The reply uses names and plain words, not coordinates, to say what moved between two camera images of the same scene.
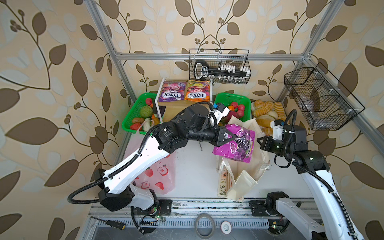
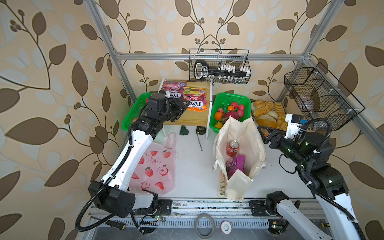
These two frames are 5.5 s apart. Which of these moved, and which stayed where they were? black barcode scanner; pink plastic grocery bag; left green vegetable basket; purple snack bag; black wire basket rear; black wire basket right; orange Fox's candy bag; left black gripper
Moved: purple snack bag; left black gripper; orange Fox's candy bag
Stayed: black barcode scanner; black wire basket right; left green vegetable basket; pink plastic grocery bag; black wire basket rear
